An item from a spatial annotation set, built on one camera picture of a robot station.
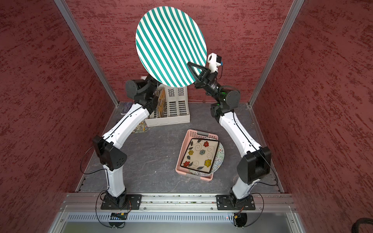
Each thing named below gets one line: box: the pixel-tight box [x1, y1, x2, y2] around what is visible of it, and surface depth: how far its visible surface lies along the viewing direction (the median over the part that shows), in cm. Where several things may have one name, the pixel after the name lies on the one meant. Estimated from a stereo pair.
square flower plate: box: [180, 138, 220, 174], surface depth 87 cm
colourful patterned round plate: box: [188, 137, 225, 177], surface depth 81 cm
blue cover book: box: [119, 101, 135, 116], surface depth 120 cm
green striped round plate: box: [135, 5, 208, 88], surface depth 47 cm
